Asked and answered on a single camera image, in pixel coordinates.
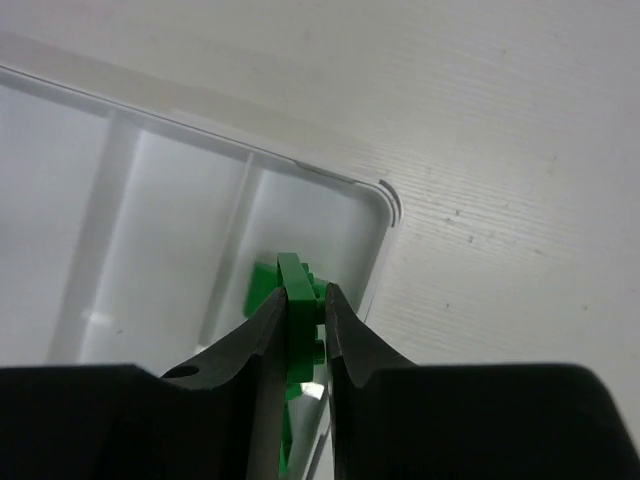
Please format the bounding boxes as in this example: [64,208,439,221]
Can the white three-compartment tray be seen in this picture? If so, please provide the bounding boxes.
[0,62,404,480]

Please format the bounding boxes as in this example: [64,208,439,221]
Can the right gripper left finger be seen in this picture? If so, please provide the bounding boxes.
[1,289,287,479]

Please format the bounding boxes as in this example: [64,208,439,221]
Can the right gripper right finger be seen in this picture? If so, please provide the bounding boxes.
[325,284,630,479]

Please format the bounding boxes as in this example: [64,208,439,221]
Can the large green lego assembly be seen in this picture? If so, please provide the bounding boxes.
[244,253,327,479]

